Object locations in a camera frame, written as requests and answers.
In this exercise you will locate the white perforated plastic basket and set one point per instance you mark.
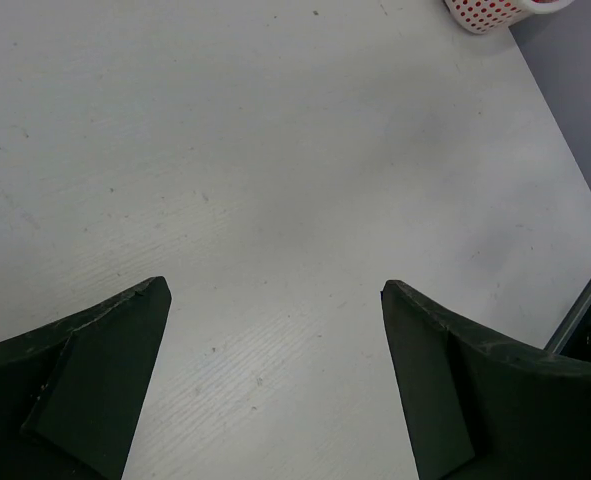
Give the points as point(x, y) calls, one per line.
point(483, 16)

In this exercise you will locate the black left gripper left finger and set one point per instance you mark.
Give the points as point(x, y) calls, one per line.
point(71, 391)

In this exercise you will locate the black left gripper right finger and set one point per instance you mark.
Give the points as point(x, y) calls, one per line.
point(481, 405)

